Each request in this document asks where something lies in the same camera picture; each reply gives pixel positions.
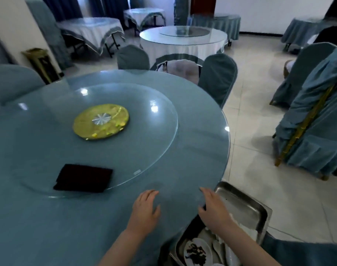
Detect person's right hand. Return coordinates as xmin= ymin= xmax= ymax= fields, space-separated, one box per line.
xmin=198 ymin=187 xmax=235 ymax=233

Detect person's left hand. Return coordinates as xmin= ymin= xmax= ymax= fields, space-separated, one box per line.
xmin=126 ymin=190 xmax=161 ymax=237

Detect metal tray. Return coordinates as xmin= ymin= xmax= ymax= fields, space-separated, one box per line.
xmin=168 ymin=181 xmax=273 ymax=266

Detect white tissue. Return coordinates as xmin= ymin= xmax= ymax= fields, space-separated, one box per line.
xmin=231 ymin=214 xmax=257 ymax=241

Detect white spoon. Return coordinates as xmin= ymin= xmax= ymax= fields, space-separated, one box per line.
xmin=212 ymin=239 xmax=226 ymax=265

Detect stack of white plates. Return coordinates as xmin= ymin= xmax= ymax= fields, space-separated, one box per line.
xmin=184 ymin=237 xmax=213 ymax=266

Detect dark red cloth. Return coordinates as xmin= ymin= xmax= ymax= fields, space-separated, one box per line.
xmin=53 ymin=163 xmax=114 ymax=194

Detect green yellow food crumbs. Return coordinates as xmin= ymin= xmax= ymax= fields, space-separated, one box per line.
xmin=85 ymin=123 xmax=125 ymax=140

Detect blue covered chair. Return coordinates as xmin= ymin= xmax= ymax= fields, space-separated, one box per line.
xmin=269 ymin=42 xmax=337 ymax=108
xmin=0 ymin=64 xmax=46 ymax=104
xmin=117 ymin=44 xmax=150 ymax=71
xmin=197 ymin=53 xmax=238 ymax=109
xmin=261 ymin=232 xmax=337 ymax=266

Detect person's left forearm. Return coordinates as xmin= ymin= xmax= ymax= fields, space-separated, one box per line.
xmin=98 ymin=229 xmax=150 ymax=266

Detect person's right forearm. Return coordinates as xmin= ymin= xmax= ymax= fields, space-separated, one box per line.
xmin=217 ymin=224 xmax=281 ymax=266

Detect round blue table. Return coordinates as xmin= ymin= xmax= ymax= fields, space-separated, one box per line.
xmin=0 ymin=69 xmax=231 ymax=266

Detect round glass turntable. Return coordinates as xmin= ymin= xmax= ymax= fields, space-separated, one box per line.
xmin=8 ymin=83 xmax=179 ymax=198
xmin=159 ymin=25 xmax=212 ymax=38

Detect yellow round disc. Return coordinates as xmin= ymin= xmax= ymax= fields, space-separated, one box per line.
xmin=72 ymin=104 xmax=130 ymax=141

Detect round stool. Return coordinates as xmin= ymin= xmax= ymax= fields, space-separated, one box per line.
xmin=283 ymin=59 xmax=296 ymax=79

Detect round white clothed table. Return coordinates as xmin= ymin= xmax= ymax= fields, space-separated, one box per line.
xmin=123 ymin=7 xmax=167 ymax=35
xmin=139 ymin=25 xmax=229 ymax=78
xmin=56 ymin=17 xmax=126 ymax=58

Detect gold standing bin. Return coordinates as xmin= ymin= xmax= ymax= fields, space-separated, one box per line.
xmin=21 ymin=48 xmax=64 ymax=84

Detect blue skirted table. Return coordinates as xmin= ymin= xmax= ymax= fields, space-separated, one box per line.
xmin=280 ymin=16 xmax=337 ymax=53
xmin=190 ymin=13 xmax=242 ymax=47

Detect red door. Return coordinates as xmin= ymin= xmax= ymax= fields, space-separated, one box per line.
xmin=190 ymin=0 xmax=216 ymax=16

